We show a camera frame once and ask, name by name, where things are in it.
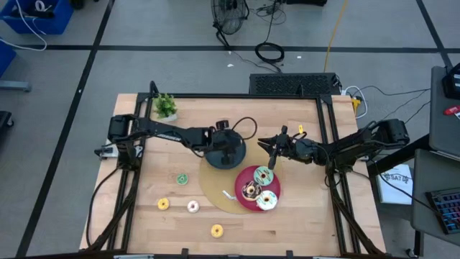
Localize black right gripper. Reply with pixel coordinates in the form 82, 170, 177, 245
257, 124, 321, 171

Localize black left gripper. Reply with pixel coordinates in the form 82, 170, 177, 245
203, 120, 249, 167

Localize large teal drizzled donut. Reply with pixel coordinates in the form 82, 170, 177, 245
253, 165, 275, 187

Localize large chocolate sprinkled donut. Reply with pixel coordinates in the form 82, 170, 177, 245
241, 180, 262, 202

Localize large pale mint donut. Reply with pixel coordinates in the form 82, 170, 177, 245
255, 189, 279, 212

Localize dark round plate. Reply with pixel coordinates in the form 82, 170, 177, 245
203, 138, 248, 171

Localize red round plate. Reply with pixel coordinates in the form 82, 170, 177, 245
234, 165, 282, 212

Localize round woven yellow placemat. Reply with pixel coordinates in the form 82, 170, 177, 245
198, 138, 285, 216

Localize black perforated computer case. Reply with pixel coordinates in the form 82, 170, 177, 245
248, 72, 341, 96

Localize green plant in white pot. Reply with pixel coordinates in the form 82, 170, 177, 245
152, 92, 179, 123

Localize black floor fan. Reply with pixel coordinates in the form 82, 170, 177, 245
210, 0, 249, 47

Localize white paper booklet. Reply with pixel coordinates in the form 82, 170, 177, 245
376, 163, 414, 206

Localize grey desk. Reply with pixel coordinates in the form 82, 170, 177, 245
428, 65, 460, 162
410, 148, 460, 247

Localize black computer keyboard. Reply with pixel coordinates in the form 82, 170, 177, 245
425, 186, 460, 235

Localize black desktop device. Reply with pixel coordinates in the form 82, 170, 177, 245
441, 61, 460, 101

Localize blue plastic bin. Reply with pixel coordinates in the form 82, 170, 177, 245
0, 0, 75, 36

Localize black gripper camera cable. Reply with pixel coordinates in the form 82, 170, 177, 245
229, 116, 259, 142

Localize black aluminium table frame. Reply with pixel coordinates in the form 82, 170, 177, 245
78, 81, 387, 259

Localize coiled black cable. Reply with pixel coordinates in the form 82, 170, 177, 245
254, 42, 285, 65

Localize grey mount bracket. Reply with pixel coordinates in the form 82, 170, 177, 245
94, 142, 119, 160

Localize yellow cable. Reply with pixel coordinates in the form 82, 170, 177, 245
322, 0, 349, 73

